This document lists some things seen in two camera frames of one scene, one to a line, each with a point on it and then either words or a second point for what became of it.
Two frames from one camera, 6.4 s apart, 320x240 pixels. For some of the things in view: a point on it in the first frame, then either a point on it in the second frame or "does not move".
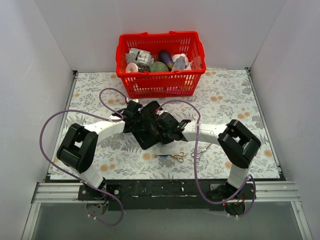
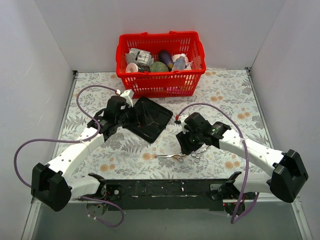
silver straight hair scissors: (198, 158) does not move
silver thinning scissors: (177, 156) does not move
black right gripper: (164, 135) -> (187, 141)
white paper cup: (131, 67) does not move
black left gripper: (144, 129) -> (131, 118)
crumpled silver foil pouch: (135, 55) does not move
